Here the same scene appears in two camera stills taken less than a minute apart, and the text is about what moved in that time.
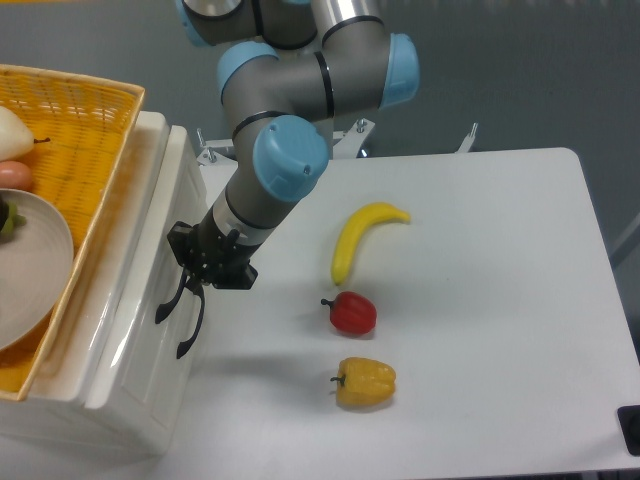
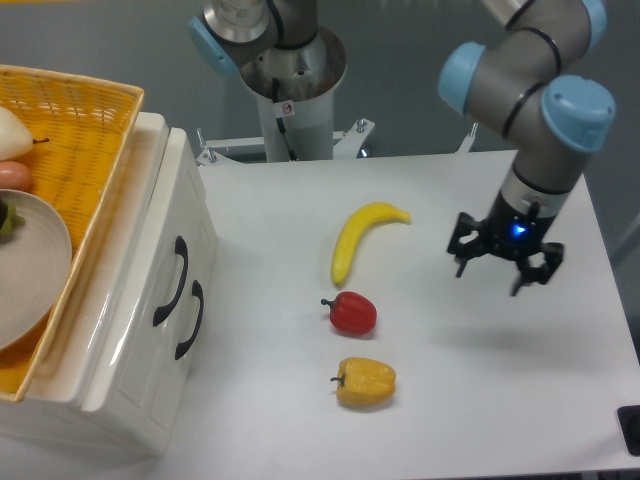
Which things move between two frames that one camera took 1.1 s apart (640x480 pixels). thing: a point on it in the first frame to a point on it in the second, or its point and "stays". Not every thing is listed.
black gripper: x=214 y=259 to x=514 y=231
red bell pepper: x=351 y=313 stays
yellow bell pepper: x=364 y=382 stays
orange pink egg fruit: x=15 y=175 stays
